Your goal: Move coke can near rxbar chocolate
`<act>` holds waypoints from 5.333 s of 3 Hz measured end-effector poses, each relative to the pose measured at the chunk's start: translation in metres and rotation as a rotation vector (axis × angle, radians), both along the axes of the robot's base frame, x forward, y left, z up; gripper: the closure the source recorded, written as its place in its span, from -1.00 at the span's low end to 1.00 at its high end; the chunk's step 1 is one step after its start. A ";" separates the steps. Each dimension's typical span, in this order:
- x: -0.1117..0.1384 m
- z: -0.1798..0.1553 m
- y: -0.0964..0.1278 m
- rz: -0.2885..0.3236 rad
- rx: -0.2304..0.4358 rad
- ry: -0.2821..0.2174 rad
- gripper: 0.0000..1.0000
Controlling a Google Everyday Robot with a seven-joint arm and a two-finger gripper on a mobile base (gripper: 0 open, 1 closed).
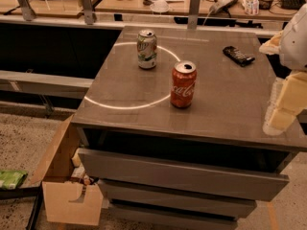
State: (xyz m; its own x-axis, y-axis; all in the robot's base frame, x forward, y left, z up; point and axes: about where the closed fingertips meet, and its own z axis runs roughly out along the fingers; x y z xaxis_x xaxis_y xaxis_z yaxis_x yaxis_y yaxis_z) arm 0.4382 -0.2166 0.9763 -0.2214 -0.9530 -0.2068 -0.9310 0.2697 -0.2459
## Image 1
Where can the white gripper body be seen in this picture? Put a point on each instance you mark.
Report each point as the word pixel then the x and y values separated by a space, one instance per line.
pixel 296 45

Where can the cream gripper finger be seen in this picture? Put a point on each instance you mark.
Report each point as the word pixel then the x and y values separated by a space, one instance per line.
pixel 272 46
pixel 288 98

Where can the red coke can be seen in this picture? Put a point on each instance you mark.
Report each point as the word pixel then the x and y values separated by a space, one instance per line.
pixel 184 75

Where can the dark rxbar chocolate bar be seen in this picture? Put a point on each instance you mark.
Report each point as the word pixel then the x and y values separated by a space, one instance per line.
pixel 237 56

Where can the green white 7up can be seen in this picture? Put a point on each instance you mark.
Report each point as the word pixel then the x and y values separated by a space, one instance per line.
pixel 146 49

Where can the white snack packet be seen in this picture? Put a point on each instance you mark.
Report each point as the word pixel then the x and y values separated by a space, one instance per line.
pixel 251 7

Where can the black cup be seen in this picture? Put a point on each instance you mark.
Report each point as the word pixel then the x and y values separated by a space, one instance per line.
pixel 265 4

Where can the white power strip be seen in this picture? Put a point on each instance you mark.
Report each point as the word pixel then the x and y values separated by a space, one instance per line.
pixel 221 4

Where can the grey drawer cabinet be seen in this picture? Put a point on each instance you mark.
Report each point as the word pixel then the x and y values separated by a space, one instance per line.
pixel 201 167

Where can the white bowl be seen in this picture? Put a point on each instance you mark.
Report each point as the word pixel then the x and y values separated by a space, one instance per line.
pixel 159 6

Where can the cardboard box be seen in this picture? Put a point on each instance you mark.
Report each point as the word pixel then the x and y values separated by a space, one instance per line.
pixel 66 201

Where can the green snack bag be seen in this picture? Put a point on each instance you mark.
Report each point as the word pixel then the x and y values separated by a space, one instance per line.
pixel 11 179

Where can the metal bracket right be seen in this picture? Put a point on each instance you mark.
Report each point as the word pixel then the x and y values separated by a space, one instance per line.
pixel 193 14

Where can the metal bracket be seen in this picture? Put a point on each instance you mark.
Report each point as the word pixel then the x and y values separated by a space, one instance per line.
pixel 27 11
pixel 193 14
pixel 88 12

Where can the metal bracket middle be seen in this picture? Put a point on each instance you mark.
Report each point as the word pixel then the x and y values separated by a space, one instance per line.
pixel 88 12

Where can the metal bracket left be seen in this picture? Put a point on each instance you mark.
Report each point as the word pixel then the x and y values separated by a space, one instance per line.
pixel 27 11

